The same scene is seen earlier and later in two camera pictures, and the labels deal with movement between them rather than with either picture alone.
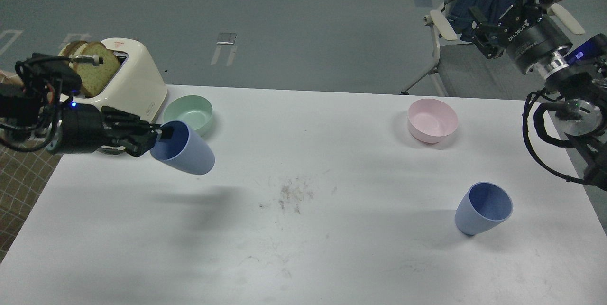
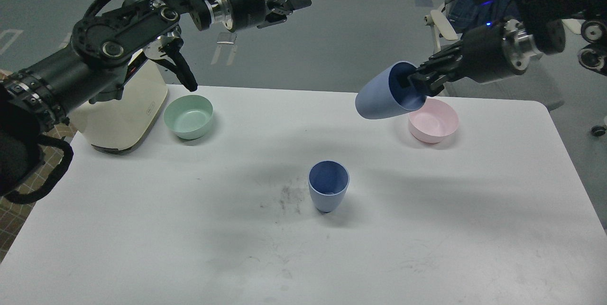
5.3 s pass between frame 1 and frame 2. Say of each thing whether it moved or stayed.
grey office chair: moved
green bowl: stayed
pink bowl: stayed
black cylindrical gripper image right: moved
